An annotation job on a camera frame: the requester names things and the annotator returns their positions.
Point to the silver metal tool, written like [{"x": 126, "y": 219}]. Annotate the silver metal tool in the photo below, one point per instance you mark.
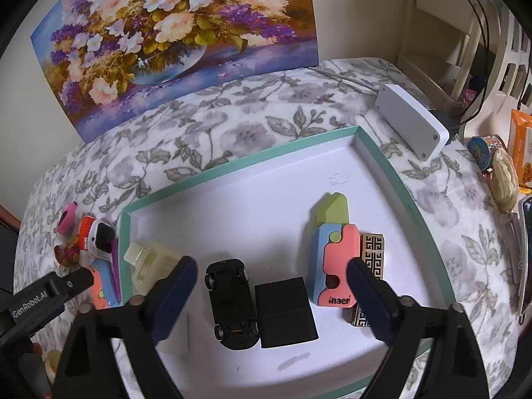
[{"x": 517, "y": 253}]

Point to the black toy car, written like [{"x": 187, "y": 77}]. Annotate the black toy car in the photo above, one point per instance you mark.
[{"x": 230, "y": 303}]

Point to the floral canvas painting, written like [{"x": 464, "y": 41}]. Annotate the floral canvas painting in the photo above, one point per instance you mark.
[{"x": 166, "y": 29}]

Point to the pale yellow snack bag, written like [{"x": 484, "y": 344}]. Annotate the pale yellow snack bag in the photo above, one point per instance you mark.
[{"x": 505, "y": 178}]

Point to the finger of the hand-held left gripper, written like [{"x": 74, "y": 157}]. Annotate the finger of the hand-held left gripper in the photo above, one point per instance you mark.
[{"x": 72, "y": 284}]

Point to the white rectangular device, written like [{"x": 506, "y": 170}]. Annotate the white rectangular device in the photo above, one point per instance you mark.
[{"x": 409, "y": 120}]

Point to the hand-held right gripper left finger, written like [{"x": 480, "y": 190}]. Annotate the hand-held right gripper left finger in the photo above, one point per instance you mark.
[{"x": 174, "y": 299}]

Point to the grey floral blanket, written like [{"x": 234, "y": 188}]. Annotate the grey floral blanket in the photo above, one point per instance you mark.
[{"x": 270, "y": 104}]

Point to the black charger plug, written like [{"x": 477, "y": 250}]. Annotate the black charger plug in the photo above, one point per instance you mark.
[{"x": 284, "y": 316}]

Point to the orange and white cylinder toy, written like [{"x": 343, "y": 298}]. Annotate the orange and white cylinder toy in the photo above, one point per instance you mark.
[{"x": 86, "y": 228}]

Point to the orange and blue toy knife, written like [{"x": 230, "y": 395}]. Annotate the orange and blue toy knife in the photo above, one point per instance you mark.
[{"x": 99, "y": 286}]

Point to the purple toy knife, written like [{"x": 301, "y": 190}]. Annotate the purple toy knife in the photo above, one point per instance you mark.
[{"x": 116, "y": 270}]

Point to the black power adapter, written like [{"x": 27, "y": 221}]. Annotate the black power adapter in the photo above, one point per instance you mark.
[{"x": 449, "y": 120}]

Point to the colourful round can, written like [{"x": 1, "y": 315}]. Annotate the colourful round can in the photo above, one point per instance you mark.
[{"x": 482, "y": 151}]

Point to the teal box lid tray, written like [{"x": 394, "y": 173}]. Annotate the teal box lid tray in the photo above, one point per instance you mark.
[{"x": 257, "y": 199}]

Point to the pink smartwatch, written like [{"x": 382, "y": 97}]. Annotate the pink smartwatch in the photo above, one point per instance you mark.
[{"x": 66, "y": 220}]

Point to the pale yellow plug adapter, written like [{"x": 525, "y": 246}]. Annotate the pale yellow plug adapter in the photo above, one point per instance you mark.
[{"x": 145, "y": 264}]

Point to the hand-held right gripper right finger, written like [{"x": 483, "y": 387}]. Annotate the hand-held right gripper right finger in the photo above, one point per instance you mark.
[{"x": 370, "y": 299}]

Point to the black gold patterned lighter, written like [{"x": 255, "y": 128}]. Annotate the black gold patterned lighter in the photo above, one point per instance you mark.
[{"x": 374, "y": 251}]

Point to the orange carton box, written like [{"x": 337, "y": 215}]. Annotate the orange carton box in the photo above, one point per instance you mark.
[{"x": 523, "y": 145}]

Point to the white smartwatch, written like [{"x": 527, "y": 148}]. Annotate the white smartwatch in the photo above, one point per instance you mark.
[{"x": 99, "y": 237}]

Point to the pink blue toy knife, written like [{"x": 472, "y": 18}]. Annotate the pink blue toy knife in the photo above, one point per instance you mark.
[{"x": 332, "y": 253}]

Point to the white shelf rack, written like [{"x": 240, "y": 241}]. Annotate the white shelf rack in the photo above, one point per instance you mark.
[{"x": 419, "y": 8}]

